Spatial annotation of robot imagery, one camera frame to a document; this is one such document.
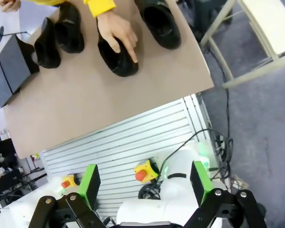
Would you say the coiled black cable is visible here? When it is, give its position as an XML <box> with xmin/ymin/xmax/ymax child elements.
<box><xmin>138</xmin><ymin>181</ymin><xmax>162</xmax><ymax>200</ymax></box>

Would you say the yellow red emergency stop button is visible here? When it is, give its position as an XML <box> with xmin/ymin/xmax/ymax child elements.
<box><xmin>133</xmin><ymin>159</ymin><xmax>160</xmax><ymax>183</ymax></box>
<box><xmin>61</xmin><ymin>174</ymin><xmax>81</xmax><ymax>189</ymax></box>

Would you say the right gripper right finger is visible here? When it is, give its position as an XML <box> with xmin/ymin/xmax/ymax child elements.
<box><xmin>184</xmin><ymin>160</ymin><xmax>268</xmax><ymax>228</ymax></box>

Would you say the person's left hand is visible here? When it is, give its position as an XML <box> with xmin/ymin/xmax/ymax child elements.
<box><xmin>96</xmin><ymin>9</ymin><xmax>139</xmax><ymax>64</ymax></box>

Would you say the black leather shoe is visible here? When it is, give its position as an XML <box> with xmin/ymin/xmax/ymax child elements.
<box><xmin>34</xmin><ymin>17</ymin><xmax>61</xmax><ymax>69</ymax></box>
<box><xmin>54</xmin><ymin>1</ymin><xmax>85</xmax><ymax>54</ymax></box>
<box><xmin>96</xmin><ymin>18</ymin><xmax>140</xmax><ymax>78</ymax></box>
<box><xmin>134</xmin><ymin>0</ymin><xmax>182</xmax><ymax>50</ymax></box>

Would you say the person's right hand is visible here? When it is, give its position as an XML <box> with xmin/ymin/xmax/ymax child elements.
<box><xmin>0</xmin><ymin>0</ymin><xmax>21</xmax><ymax>13</ymax></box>

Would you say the white table with metal legs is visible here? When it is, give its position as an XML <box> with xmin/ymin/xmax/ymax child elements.
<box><xmin>199</xmin><ymin>0</ymin><xmax>285</xmax><ymax>89</ymax></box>

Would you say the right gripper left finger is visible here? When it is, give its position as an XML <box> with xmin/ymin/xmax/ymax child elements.
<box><xmin>28</xmin><ymin>163</ymin><xmax>104</xmax><ymax>228</ymax></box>

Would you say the black floor cable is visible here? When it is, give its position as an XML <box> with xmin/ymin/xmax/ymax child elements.
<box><xmin>203</xmin><ymin>44</ymin><xmax>231</xmax><ymax>143</ymax></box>

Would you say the black boom stand round base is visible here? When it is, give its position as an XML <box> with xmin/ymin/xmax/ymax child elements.
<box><xmin>0</xmin><ymin>25</ymin><xmax>27</xmax><ymax>43</ymax></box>

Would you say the tangled black cable bundle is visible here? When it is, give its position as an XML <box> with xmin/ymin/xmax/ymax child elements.
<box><xmin>209</xmin><ymin>133</ymin><xmax>233</xmax><ymax>181</ymax></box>

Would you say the black equipment case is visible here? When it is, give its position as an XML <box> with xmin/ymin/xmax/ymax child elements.
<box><xmin>0</xmin><ymin>138</ymin><xmax>18</xmax><ymax>167</ymax></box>

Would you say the person's left forearm yellow sleeve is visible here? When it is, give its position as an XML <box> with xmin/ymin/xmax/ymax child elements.
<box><xmin>83</xmin><ymin>0</ymin><xmax>117</xmax><ymax>18</ymax></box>

